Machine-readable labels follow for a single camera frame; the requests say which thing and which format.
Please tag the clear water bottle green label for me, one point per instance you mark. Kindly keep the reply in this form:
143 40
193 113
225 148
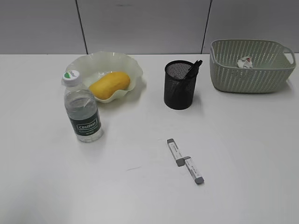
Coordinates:
81 108

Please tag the black marker pen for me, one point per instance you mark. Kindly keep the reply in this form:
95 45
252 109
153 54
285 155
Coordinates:
198 64
192 70

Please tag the yellow mango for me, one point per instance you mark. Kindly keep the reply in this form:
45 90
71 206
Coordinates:
109 84

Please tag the pale green woven basket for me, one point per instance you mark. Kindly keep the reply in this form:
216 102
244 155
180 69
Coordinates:
273 63

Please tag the grey white eraser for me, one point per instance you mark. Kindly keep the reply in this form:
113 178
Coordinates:
178 157
196 175

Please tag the waste paper ball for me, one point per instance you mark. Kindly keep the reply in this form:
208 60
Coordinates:
245 62

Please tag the black mesh pen holder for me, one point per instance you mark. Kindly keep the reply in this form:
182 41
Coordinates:
178 89

